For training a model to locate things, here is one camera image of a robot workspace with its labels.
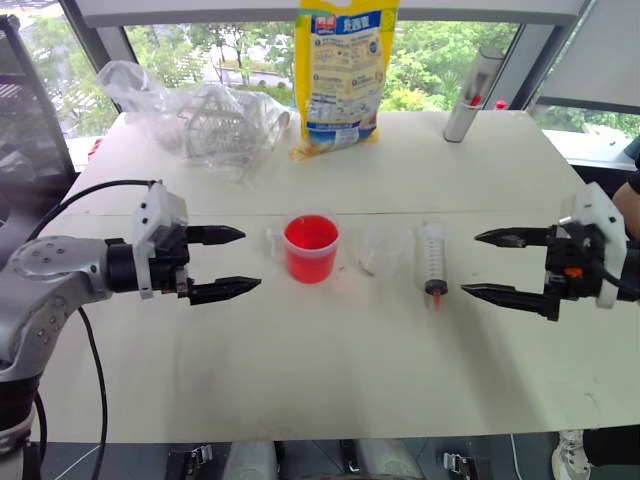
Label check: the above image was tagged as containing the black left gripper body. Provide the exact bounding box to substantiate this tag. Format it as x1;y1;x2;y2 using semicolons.
148;223;195;300

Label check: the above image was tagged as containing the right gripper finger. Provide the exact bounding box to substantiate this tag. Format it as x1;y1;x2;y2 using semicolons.
460;283;561;323
473;226;552;250

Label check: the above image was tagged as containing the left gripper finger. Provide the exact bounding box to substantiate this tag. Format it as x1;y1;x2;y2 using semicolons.
188;276;263;307
186;224;247;247

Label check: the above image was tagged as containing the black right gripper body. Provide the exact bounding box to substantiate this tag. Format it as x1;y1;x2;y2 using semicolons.
543;222;610;302

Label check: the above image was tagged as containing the clear syringe with orange tip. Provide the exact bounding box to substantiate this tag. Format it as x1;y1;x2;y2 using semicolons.
416;221;448;313

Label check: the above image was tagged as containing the cup of red liquid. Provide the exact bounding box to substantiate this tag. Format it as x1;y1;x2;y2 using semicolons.
264;214;342;286

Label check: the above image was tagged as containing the small clear plastic cup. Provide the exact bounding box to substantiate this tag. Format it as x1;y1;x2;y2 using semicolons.
355;223;402;279

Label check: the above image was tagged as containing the clear plastic bag with basket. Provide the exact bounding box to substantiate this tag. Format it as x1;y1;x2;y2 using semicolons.
96;59;294;182

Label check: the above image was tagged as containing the silver metal cylinder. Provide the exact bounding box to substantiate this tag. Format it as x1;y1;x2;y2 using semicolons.
442;46;506;145

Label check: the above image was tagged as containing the white sneaker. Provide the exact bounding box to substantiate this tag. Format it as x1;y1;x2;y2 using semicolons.
551;428;592;480

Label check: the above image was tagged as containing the metal latch clamp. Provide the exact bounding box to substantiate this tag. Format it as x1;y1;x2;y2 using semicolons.
168;442;215;480
441;451;479;480

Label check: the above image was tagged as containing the black mesh office chair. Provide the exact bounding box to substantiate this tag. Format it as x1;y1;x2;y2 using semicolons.
0;13;79;236

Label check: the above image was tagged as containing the yellow printed food bag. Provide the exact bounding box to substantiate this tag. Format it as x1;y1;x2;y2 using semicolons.
288;0;402;162

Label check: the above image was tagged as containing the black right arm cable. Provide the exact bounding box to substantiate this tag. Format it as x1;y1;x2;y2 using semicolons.
598;268;640;297

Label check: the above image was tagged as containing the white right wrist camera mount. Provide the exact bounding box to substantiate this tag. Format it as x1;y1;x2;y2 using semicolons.
558;181;629;309

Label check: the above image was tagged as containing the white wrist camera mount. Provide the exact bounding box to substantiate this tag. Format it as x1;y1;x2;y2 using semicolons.
558;181;629;309
131;181;190;300

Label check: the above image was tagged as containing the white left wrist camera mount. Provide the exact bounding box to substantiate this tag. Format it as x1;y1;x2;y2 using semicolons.
131;181;190;300

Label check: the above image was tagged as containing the thin white cable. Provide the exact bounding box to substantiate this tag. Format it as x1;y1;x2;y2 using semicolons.
508;432;523;480

